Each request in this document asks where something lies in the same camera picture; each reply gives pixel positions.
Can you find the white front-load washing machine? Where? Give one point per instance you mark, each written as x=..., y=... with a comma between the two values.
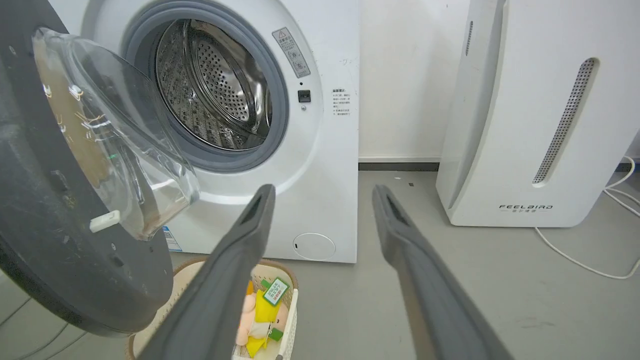
x=280, y=125

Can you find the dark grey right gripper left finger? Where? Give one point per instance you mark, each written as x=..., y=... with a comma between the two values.
x=220, y=295

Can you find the white air purifier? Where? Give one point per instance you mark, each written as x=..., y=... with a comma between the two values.
x=535, y=110

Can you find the cream woven laundry basket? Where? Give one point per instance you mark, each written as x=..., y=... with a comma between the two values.
x=280, y=300

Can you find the black round washing machine door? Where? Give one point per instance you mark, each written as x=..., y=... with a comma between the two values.
x=65, y=190

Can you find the green and white tag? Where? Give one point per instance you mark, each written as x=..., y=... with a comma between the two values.
x=276, y=291

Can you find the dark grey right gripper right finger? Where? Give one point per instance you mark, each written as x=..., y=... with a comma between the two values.
x=435, y=300

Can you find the yellow dressed doll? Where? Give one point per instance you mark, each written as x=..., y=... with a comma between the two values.
x=260, y=320

